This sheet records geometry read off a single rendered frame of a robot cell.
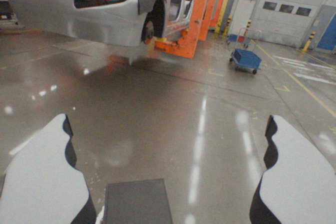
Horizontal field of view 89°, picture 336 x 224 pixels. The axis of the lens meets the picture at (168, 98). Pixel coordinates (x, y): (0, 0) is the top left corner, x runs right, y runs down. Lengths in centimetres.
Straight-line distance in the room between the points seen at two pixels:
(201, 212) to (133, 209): 62
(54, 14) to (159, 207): 198
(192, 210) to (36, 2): 238
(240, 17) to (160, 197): 1021
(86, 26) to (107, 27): 21
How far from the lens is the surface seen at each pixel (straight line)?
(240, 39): 851
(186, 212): 150
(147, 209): 108
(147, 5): 219
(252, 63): 480
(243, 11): 1074
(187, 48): 292
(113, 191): 112
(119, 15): 202
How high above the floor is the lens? 130
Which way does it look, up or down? 29 degrees down
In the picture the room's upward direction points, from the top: 10 degrees clockwise
